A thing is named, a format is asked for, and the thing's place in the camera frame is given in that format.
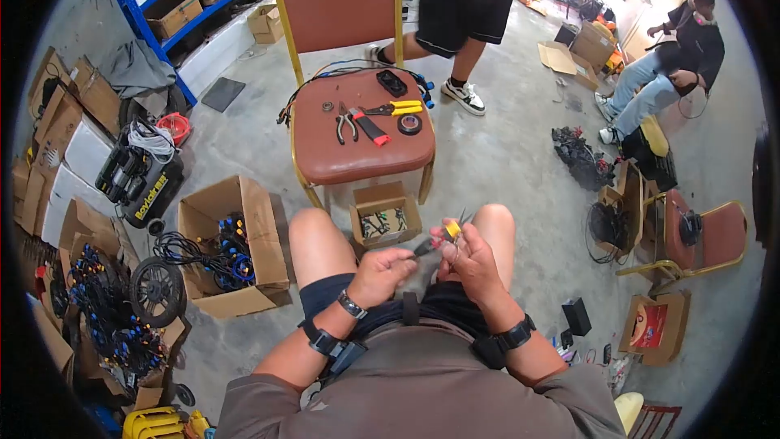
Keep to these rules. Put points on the black crate with yellow part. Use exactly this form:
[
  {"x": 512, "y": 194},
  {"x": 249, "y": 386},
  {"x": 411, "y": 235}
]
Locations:
[{"x": 652, "y": 158}]

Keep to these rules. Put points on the grey cloth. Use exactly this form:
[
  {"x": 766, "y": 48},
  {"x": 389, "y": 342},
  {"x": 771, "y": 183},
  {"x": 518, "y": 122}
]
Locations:
[{"x": 137, "y": 67}]

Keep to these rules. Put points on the person's right fingers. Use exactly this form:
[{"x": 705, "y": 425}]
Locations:
[{"x": 470, "y": 245}]

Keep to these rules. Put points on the person's body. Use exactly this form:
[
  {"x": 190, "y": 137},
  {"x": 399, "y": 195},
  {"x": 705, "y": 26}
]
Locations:
[{"x": 420, "y": 390}]

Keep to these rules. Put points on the red and black utility knife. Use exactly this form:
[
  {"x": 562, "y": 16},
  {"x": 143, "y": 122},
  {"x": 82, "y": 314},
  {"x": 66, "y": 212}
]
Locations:
[{"x": 369, "y": 128}]

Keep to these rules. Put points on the small black box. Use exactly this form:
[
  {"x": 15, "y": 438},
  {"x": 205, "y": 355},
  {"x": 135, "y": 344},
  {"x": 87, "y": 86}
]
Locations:
[{"x": 576, "y": 316}]

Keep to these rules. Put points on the flattened cardboard box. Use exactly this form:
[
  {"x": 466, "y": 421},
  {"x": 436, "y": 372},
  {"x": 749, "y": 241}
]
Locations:
[{"x": 563, "y": 61}]

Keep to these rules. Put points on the black electrical tape roll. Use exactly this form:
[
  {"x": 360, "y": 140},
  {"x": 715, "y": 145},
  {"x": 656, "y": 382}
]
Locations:
[{"x": 409, "y": 125}]

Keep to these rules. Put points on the black plastic tray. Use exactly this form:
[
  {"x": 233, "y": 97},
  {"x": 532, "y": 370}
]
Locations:
[{"x": 391, "y": 83}]

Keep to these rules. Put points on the large open cardboard box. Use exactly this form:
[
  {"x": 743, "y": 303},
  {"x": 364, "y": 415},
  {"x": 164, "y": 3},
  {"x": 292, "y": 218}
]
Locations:
[{"x": 259, "y": 238}]

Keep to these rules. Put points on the cardboard box with red print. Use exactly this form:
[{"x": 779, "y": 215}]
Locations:
[{"x": 655, "y": 326}]

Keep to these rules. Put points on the person's right thumb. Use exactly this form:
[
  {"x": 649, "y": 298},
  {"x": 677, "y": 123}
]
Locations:
[{"x": 442, "y": 242}]

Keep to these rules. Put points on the brown cardboard box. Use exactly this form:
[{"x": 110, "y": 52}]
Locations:
[{"x": 592, "y": 46}]

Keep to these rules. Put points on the person's legs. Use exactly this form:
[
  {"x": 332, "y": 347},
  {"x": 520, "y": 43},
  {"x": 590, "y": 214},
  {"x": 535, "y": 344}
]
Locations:
[{"x": 317, "y": 244}]

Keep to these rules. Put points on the black air compressor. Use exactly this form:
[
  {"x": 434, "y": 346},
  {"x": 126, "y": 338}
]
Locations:
[{"x": 143, "y": 186}]

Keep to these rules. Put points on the black round device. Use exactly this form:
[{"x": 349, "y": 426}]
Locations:
[{"x": 690, "y": 228}]

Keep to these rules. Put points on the person's right hand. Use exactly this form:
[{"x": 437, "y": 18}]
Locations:
[{"x": 472, "y": 268}]

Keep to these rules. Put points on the person's left hand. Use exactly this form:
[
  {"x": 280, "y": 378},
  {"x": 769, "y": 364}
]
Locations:
[{"x": 378, "y": 274}]

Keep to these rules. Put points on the person's left fingers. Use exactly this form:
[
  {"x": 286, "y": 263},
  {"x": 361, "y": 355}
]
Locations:
[{"x": 399, "y": 262}]

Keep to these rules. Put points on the small black caster wheel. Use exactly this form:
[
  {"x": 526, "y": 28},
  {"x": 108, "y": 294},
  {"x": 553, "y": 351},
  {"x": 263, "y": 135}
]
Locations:
[{"x": 185, "y": 395}]

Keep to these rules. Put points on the dark square mat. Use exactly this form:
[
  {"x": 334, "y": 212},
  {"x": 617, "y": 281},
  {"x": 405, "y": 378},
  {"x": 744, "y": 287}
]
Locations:
[{"x": 223, "y": 94}]

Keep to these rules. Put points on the pale yellow stool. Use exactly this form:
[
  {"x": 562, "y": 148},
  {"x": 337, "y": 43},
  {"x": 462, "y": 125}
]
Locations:
[{"x": 627, "y": 411}]

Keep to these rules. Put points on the black wrist band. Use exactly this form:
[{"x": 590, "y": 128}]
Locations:
[
  {"x": 515, "y": 335},
  {"x": 329, "y": 344}
]

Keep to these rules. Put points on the red metal frame chair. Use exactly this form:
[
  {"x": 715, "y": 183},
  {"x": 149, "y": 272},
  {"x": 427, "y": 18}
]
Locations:
[{"x": 655, "y": 420}]

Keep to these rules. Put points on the blue metal storage shelf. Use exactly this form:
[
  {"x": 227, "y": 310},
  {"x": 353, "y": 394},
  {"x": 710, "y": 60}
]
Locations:
[{"x": 131, "y": 12}]

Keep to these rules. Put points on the brown padded gold-frame chair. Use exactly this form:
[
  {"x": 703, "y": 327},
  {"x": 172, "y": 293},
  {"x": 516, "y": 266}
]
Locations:
[
  {"x": 719, "y": 238},
  {"x": 353, "y": 152}
]

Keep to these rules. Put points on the pile of flattened cartons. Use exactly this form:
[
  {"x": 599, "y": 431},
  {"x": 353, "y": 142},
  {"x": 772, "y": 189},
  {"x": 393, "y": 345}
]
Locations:
[{"x": 61, "y": 134}]

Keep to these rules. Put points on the black spoked wheel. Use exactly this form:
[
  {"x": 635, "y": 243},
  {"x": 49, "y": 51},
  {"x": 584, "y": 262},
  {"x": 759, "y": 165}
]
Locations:
[{"x": 157, "y": 291}]

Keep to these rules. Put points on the yellow tool case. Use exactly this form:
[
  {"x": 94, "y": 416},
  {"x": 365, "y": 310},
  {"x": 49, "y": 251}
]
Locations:
[{"x": 152, "y": 424}]

